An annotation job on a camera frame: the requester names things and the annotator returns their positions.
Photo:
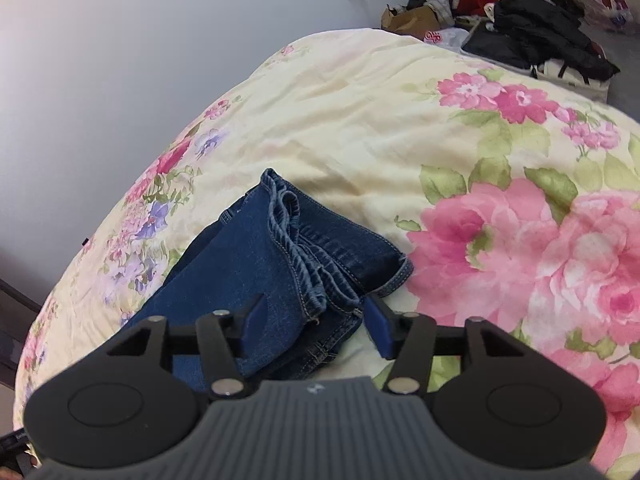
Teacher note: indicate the blue denim jeans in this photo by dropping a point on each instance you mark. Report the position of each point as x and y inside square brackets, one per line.
[314, 267]

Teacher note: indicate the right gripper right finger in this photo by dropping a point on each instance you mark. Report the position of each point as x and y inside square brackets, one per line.
[489, 393]

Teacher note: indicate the brown cardboard box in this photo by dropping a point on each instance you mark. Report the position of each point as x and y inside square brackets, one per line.
[416, 23]

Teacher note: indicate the red white plastic bag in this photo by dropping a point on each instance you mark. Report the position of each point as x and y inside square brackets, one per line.
[612, 15]

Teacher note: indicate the pile of dark clothes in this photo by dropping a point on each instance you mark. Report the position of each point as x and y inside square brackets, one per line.
[544, 31]

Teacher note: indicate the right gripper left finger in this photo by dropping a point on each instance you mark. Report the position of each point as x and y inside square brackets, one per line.
[143, 391]

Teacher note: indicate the floral yellow bed quilt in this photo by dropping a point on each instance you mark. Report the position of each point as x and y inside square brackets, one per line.
[516, 200]

